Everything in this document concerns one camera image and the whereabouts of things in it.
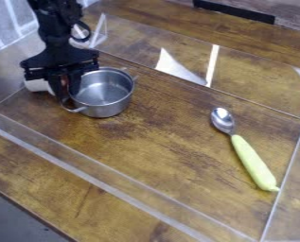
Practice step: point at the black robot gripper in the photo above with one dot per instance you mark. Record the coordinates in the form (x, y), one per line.
(59, 17)

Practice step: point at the red white toy mushroom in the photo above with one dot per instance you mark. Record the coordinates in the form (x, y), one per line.
(39, 85)

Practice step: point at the silver metal pot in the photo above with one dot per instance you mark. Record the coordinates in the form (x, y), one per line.
(105, 93)

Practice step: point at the black bar in background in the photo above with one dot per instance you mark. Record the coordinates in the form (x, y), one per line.
(245, 13)

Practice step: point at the spoon with yellow-green handle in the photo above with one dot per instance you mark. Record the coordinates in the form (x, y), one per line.
(254, 164)

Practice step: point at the clear acrylic enclosure wall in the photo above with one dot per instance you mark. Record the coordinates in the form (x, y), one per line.
(154, 175)

